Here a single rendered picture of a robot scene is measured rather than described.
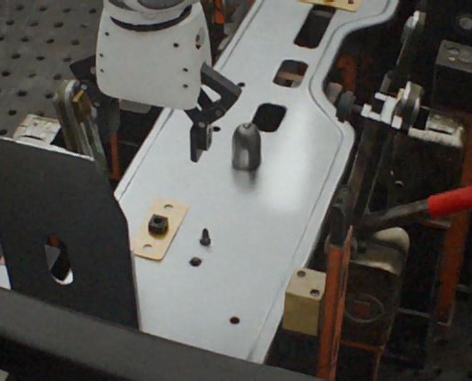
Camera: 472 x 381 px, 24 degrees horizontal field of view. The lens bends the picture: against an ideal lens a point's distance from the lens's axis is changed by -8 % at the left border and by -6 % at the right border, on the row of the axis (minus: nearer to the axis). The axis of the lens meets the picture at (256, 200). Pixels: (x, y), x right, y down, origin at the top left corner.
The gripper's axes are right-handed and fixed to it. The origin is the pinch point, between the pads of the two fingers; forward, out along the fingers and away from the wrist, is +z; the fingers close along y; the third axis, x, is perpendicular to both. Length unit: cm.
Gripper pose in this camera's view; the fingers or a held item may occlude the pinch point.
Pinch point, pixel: (153, 135)
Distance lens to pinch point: 111.5
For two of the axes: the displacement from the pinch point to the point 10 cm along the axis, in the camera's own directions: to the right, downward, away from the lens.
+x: -3.1, 6.5, -6.9
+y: -9.5, -2.2, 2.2
